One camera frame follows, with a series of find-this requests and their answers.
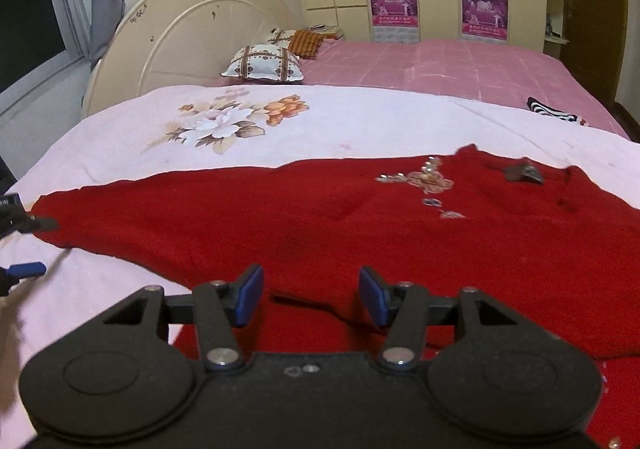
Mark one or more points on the pink bed sheet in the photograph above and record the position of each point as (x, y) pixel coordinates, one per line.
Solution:
(425, 69)

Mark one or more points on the bedside table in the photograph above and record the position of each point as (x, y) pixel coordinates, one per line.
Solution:
(327, 31)

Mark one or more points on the cream round headboard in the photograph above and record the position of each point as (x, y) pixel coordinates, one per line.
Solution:
(175, 29)

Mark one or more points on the window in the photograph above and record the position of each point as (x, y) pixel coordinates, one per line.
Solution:
(25, 4)

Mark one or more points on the striped cloth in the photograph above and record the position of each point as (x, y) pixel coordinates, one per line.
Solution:
(550, 110)

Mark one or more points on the orange checked cushion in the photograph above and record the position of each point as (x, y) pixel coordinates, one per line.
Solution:
(305, 44)

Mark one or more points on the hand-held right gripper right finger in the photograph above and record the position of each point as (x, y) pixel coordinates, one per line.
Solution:
(372, 296)

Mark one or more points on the brown wooden door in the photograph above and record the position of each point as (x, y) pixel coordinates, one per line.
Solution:
(595, 4)

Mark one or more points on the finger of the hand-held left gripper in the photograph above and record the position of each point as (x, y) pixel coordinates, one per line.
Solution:
(40, 222)
(27, 270)

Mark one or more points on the red towel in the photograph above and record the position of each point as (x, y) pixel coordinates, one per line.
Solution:
(325, 229)

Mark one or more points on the white floral blanket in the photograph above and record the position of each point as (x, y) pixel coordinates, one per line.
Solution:
(125, 154)

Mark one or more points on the white patterned pillow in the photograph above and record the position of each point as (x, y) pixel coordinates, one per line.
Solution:
(280, 35)
(262, 61)

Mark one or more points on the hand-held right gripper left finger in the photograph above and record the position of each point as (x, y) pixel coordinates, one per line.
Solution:
(249, 296)

